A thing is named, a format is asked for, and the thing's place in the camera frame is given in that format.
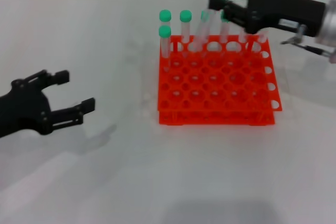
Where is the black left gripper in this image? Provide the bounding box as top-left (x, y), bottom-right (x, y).
top-left (0, 69), bottom-right (96, 138)

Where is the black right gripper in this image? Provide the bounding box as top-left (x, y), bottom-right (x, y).
top-left (208, 0), bottom-right (328, 38)

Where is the clear test tube green cap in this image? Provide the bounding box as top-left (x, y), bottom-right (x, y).
top-left (219, 11), bottom-right (233, 57)
top-left (159, 9), bottom-right (173, 28)
top-left (238, 30), bottom-right (250, 54)
top-left (257, 29), bottom-right (270, 51)
top-left (180, 9), bottom-right (193, 58)
top-left (190, 0), bottom-right (227, 53)
top-left (200, 10), bottom-right (211, 58)
top-left (159, 25), bottom-right (172, 74)

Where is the orange test tube rack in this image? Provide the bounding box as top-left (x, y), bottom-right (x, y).
top-left (156, 35), bottom-right (284, 126)

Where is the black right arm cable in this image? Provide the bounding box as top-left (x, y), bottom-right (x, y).
top-left (280, 24), bottom-right (332, 57)

